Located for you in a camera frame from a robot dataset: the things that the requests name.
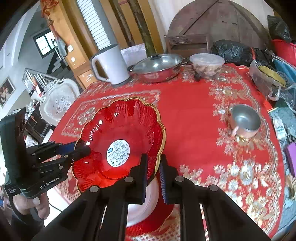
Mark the white electric kettle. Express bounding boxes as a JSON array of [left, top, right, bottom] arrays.
[[90, 44, 130, 86]]

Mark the person's left hand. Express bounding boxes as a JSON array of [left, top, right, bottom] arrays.
[[13, 193, 50, 219]]

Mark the large red glass plate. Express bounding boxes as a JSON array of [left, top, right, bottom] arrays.
[[125, 199, 174, 237]]

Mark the white lace mat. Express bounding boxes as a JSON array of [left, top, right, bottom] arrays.
[[269, 107, 295, 237]]

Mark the pink steel cup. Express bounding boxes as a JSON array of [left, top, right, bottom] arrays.
[[230, 104, 261, 138]]

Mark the white tissue packet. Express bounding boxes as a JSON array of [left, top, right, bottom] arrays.
[[273, 116, 287, 140]]

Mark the clear bag with food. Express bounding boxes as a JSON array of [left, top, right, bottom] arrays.
[[249, 60, 295, 105]]

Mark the red floral tablecloth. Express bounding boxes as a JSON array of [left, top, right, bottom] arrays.
[[51, 65, 285, 237]]

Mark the small red glass dish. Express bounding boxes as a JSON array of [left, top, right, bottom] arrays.
[[72, 97, 166, 193]]

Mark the blue plastic bag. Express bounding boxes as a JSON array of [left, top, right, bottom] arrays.
[[272, 55, 296, 82]]

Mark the steel pot with lid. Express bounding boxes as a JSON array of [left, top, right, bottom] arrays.
[[128, 54, 187, 83]]

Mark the black plastic bag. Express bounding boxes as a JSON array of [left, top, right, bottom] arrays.
[[211, 40, 275, 69]]

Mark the red plastic basin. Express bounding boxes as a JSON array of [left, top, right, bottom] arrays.
[[272, 40, 296, 66]]

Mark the framed wall picture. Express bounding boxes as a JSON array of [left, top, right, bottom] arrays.
[[0, 77, 15, 108]]

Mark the purple box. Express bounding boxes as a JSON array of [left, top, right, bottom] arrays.
[[285, 143, 296, 177]]

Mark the wooden cabinet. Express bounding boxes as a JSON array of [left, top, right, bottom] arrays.
[[40, 1, 96, 89]]

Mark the clear plastic food container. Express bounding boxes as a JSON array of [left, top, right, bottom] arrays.
[[189, 53, 225, 79]]

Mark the round wooden tabletop board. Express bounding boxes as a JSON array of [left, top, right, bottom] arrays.
[[165, 1, 273, 57]]

